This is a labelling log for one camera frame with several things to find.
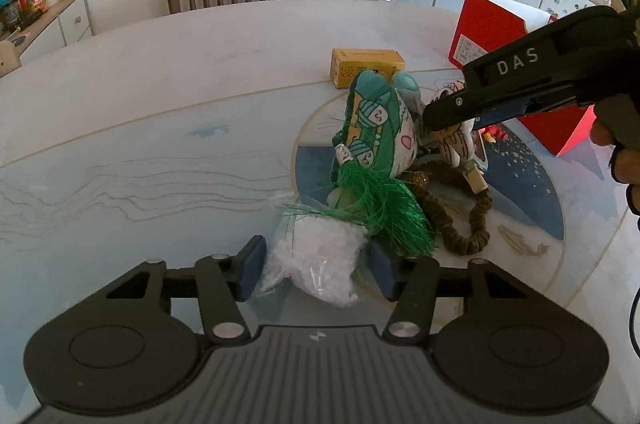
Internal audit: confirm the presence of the green patterned pouch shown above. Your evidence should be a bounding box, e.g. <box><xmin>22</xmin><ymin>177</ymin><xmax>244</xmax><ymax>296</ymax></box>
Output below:
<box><xmin>331</xmin><ymin>71</ymin><xmax>426</xmax><ymax>185</ymax></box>

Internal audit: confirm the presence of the person's right hand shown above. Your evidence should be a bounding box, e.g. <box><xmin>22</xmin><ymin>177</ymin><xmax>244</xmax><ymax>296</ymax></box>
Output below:
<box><xmin>589</xmin><ymin>96</ymin><xmax>640</xmax><ymax>187</ymax></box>

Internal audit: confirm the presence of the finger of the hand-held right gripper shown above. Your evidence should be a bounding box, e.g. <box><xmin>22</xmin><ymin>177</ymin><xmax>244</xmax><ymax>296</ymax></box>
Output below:
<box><xmin>423</xmin><ymin>78</ymin><xmax>597</xmax><ymax>135</ymax></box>
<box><xmin>462</xmin><ymin>5</ymin><xmax>630</xmax><ymax>98</ymax></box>

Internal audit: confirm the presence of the white sideboard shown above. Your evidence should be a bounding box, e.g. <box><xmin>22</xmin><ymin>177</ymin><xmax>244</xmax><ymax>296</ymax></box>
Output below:
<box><xmin>0</xmin><ymin>0</ymin><xmax>94</xmax><ymax>77</ymax></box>

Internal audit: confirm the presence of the striped plush toy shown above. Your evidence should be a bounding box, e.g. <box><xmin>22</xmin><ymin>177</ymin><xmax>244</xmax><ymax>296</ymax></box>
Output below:
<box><xmin>424</xmin><ymin>81</ymin><xmax>490</xmax><ymax>195</ymax></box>

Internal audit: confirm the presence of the green tassel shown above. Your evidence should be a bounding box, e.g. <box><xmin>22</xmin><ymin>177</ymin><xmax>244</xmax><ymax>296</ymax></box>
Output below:
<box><xmin>279</xmin><ymin>156</ymin><xmax>434</xmax><ymax>255</ymax></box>

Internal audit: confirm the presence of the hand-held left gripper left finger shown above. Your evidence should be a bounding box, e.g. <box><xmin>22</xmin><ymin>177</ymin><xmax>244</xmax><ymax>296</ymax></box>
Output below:
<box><xmin>102</xmin><ymin>235</ymin><xmax>267</xmax><ymax>346</ymax></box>

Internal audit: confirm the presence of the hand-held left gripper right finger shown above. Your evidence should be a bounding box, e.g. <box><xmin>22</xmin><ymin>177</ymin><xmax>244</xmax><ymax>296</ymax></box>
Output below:
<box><xmin>370</xmin><ymin>241</ymin><xmax>523</xmax><ymax>346</ymax></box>

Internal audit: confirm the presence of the red cardboard box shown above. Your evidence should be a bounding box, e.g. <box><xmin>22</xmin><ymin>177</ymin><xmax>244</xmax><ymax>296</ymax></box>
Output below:
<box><xmin>447</xmin><ymin>0</ymin><xmax>610</xmax><ymax>157</ymax></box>

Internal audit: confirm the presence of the yellow box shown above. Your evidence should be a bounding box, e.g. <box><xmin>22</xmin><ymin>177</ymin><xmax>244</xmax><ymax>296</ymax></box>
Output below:
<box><xmin>332</xmin><ymin>48</ymin><xmax>406</xmax><ymax>90</ymax></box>

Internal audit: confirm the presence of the brown coiled cord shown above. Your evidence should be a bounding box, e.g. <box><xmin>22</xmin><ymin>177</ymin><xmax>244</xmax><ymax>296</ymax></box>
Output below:
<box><xmin>409</xmin><ymin>160</ymin><xmax>494</xmax><ymax>257</ymax></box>

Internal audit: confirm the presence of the white plastic bag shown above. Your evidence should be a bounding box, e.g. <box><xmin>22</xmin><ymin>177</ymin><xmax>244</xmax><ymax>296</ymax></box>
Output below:
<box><xmin>260</xmin><ymin>204</ymin><xmax>368</xmax><ymax>309</ymax></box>

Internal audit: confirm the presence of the black cable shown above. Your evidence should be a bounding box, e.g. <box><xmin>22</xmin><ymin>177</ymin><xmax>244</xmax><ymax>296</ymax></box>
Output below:
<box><xmin>626</xmin><ymin>184</ymin><xmax>640</xmax><ymax>357</ymax></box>

